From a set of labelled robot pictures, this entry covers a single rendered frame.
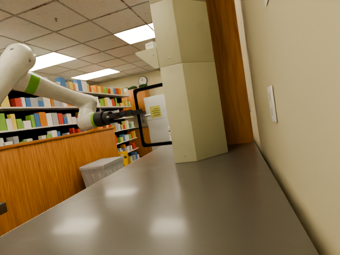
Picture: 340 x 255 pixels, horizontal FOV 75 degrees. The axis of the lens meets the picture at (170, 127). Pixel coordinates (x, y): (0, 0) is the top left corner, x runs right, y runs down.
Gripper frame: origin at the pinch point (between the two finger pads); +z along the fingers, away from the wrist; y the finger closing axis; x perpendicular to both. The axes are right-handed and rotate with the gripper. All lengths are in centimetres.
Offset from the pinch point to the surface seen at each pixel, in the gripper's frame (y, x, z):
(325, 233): -73, 31, 67
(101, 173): 137, 67, -134
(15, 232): -76, 28, -3
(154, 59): -13.7, -22.1, 21.6
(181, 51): -13.0, -22.9, 35.1
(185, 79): -13.2, -9.6, 34.7
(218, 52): 24, -27, 50
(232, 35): 24, -34, 60
